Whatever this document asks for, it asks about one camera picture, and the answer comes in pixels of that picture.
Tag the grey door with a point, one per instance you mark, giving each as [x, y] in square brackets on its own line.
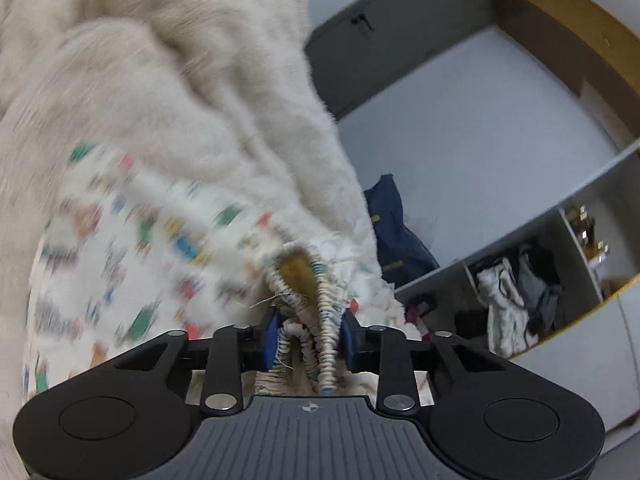
[400, 50]

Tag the white crumpled clothes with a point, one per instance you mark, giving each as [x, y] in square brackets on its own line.
[502, 305]

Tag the grey and black clothes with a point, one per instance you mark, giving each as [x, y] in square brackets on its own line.
[542, 280]

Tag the navy blue bag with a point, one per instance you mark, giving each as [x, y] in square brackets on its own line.
[395, 240]

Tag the cartoon print cream pants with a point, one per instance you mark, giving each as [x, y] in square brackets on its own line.
[150, 270]

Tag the yellow trimmed white wardrobe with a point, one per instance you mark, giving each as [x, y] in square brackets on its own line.
[560, 385]

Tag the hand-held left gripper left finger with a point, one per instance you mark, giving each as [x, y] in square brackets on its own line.
[270, 342]

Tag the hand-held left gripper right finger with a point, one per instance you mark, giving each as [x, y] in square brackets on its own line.
[350, 342]

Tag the fluffy cream blanket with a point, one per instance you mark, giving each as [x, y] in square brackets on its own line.
[175, 85]

